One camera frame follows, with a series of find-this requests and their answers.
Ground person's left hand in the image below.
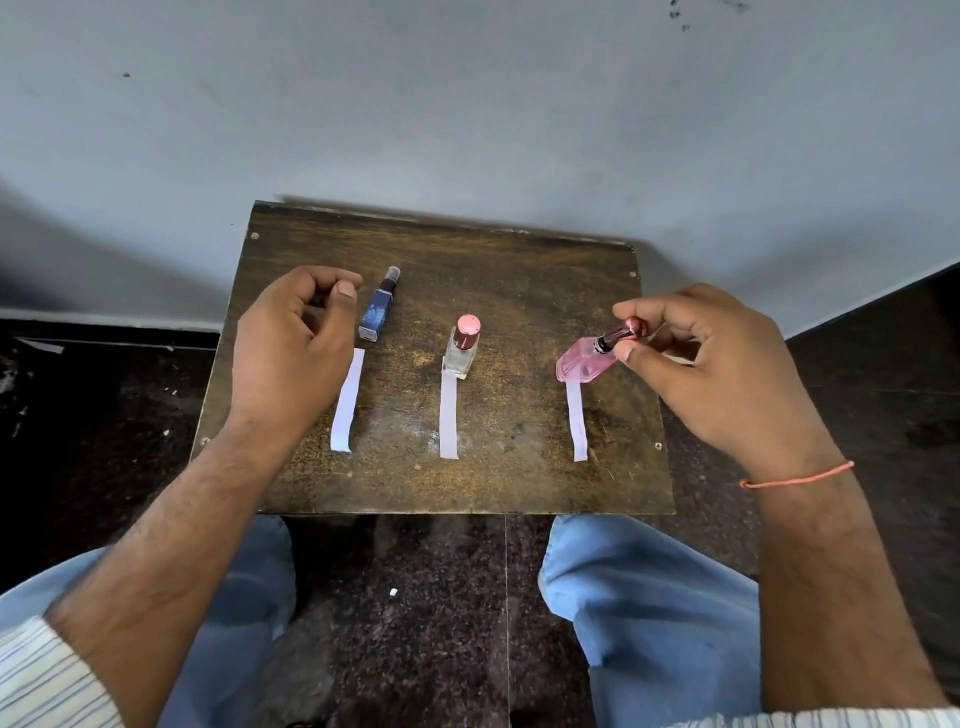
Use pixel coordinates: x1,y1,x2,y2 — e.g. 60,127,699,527
225,266,365,453

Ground person's right hand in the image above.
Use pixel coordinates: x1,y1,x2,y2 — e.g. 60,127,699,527
611,283,850,483

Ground person's right forearm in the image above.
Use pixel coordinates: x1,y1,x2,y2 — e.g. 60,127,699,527
742,465,952,715

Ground person's left forearm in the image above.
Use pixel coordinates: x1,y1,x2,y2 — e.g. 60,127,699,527
45,420,320,728

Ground blue perfume spray bottle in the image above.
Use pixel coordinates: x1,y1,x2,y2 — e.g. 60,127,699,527
357,265,402,344

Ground white paper strip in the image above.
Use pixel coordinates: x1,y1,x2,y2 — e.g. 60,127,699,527
438,371,460,461
565,380,590,463
330,347,366,455

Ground clear perfume bottle pink cap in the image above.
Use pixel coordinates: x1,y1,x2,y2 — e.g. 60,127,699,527
441,314,483,381

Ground small dark wooden table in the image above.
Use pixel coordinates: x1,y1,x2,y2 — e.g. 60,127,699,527
190,200,676,518

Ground person's right leg blue jeans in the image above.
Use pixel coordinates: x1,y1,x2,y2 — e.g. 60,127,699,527
537,513,763,711

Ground person's leg blue jeans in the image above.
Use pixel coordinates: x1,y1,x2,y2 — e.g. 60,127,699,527
0,514,298,728
537,513,763,711

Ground person's left leg blue jeans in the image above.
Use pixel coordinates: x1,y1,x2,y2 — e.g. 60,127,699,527
0,514,298,728

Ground striped white right shirt sleeve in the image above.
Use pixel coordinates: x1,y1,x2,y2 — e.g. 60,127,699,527
666,705,960,728

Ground striped white shirt sleeve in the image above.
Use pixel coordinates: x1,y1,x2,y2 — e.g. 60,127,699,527
0,615,126,728
666,705,960,728

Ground striped white left shirt sleeve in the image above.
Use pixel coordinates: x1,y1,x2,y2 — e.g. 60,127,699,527
0,615,126,728

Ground orange thread bracelet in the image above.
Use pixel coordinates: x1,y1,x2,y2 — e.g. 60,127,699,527
739,460,856,492

